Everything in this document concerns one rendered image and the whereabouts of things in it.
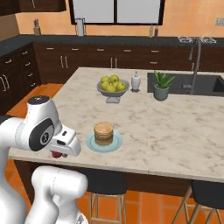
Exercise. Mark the dark wood short cupboard run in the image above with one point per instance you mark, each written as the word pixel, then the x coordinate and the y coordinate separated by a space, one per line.
pixel 17 75

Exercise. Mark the pale glass bottle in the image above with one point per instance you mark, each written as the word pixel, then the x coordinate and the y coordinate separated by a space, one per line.
pixel 151 31

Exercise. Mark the dark grey sink basin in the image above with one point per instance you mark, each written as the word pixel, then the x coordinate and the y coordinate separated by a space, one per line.
pixel 178 84

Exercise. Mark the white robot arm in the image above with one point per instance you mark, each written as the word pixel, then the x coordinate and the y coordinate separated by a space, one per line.
pixel 38 189

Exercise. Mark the light blue plate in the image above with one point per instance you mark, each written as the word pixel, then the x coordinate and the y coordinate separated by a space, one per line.
pixel 116 143

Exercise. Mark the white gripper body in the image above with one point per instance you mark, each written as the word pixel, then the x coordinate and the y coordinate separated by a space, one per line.
pixel 71 147

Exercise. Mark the wooden knife block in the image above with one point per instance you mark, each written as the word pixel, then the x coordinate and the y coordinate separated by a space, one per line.
pixel 36 28

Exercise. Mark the grey pedestal fruit bowl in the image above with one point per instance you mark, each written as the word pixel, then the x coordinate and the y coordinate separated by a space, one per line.
pixel 113 94

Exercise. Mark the grey wall socket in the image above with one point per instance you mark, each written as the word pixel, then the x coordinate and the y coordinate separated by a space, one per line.
pixel 220 22

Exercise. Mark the grey metal tap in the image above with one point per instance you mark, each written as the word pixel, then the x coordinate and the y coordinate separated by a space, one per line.
pixel 196 62

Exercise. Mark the dark wood wall cupboards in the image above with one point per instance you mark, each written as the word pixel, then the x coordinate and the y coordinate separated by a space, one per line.
pixel 32 5

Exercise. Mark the white soap dispenser bottle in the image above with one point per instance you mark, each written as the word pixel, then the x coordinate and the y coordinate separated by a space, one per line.
pixel 136 81

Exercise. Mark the dark wood long cupboard run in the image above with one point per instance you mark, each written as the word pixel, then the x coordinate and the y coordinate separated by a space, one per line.
pixel 122 62

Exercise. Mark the dark brown bottle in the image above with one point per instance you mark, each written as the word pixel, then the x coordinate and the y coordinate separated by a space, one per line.
pixel 156 30

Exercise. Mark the black framed window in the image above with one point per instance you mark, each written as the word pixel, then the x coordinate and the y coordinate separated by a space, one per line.
pixel 116 11

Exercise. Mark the red strawberry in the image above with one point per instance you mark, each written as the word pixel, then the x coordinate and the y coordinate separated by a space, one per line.
pixel 57 154

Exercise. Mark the yellow-green apple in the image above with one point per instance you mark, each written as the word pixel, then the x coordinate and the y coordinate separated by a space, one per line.
pixel 114 78
pixel 104 85
pixel 110 88
pixel 121 86
pixel 105 79

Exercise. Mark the white paper towel roll holder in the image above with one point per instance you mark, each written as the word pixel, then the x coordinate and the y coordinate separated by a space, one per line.
pixel 80 26

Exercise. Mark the black seat wooden stool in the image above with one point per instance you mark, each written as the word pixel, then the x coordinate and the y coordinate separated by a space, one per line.
pixel 105 186
pixel 204 201

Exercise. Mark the green plant in grey pot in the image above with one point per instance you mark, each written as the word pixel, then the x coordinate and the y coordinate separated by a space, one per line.
pixel 162 86

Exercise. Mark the stack of pancakes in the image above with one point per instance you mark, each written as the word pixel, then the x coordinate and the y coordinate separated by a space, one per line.
pixel 103 133

